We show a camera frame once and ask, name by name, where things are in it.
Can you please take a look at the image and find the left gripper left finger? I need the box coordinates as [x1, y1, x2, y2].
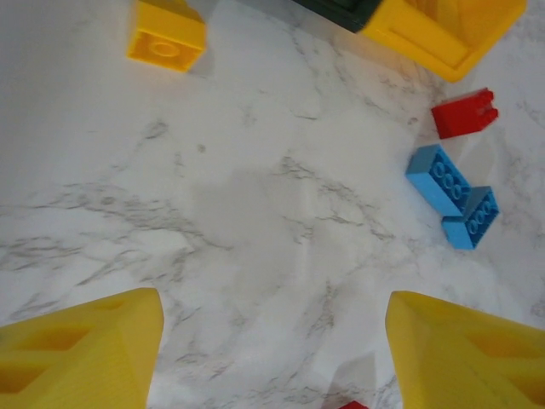
[0, 287, 165, 409]

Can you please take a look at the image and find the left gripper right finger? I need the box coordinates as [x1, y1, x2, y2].
[385, 291, 545, 409]

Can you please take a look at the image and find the long blue lego brick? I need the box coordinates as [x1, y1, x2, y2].
[441, 185, 500, 251]
[404, 143, 473, 216]

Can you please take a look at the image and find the small yellow lego brick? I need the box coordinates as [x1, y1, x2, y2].
[126, 0, 208, 73]

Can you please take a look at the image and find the yellow plastic bin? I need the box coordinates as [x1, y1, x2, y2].
[356, 0, 529, 84]

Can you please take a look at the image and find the black plastic bin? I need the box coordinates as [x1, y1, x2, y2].
[293, 0, 384, 34]

